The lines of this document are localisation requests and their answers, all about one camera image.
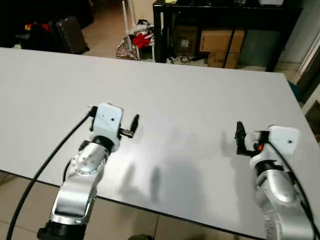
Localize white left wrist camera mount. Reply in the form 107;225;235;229
90;103;125;152

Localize white glass door cabinet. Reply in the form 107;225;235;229
300;37;320;137

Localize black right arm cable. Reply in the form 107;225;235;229
267;142;320;240

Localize black console table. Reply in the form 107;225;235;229
152;0;304;73

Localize black sofa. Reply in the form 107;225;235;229
0;0;95;50

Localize teal object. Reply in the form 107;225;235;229
288;80;303;104

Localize dark grey suitcase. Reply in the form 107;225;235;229
52;16;91;55

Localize large light cardboard box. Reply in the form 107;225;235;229
199;29;246;54

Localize small light cardboard box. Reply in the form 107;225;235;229
207;51;240;70

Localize white pole stand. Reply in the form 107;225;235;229
122;0;137;51

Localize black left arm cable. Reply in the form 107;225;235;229
4;105;98;240

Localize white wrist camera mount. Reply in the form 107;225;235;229
254;125;301;162
90;103;125;152

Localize dark brown cardboard box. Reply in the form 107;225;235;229
172;25;201;57

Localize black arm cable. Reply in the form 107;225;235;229
267;142;320;240
4;105;98;240

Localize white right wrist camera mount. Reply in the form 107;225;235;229
254;125;301;162

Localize patterned shopping bag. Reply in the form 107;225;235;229
116;36;141;61

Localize black robot foot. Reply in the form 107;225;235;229
127;234;156;240

